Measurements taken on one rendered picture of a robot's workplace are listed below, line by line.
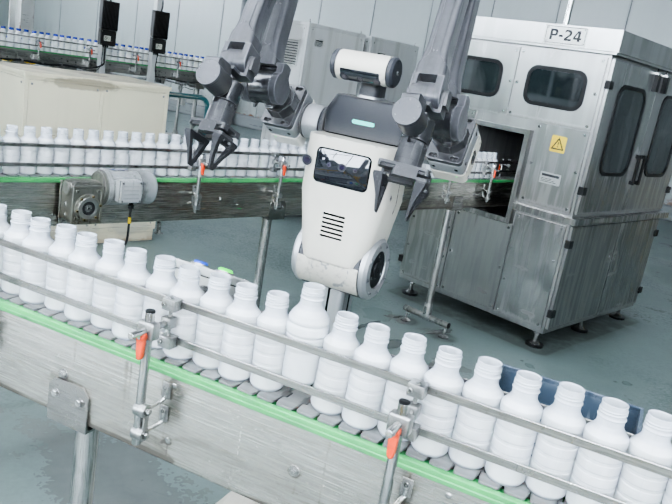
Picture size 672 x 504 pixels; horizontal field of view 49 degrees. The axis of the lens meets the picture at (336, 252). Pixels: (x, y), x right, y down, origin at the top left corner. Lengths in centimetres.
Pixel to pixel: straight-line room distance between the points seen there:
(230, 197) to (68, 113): 230
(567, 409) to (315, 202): 92
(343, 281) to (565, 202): 305
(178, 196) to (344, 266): 141
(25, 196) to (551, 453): 210
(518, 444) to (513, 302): 385
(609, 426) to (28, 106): 457
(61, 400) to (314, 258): 69
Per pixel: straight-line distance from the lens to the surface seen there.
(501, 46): 501
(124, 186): 273
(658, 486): 111
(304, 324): 116
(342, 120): 184
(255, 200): 333
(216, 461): 132
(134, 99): 556
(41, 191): 278
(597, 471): 110
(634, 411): 173
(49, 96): 526
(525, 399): 109
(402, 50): 822
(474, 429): 112
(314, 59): 726
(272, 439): 124
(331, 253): 179
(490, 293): 501
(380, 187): 143
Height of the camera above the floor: 154
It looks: 14 degrees down
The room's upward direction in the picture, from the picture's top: 10 degrees clockwise
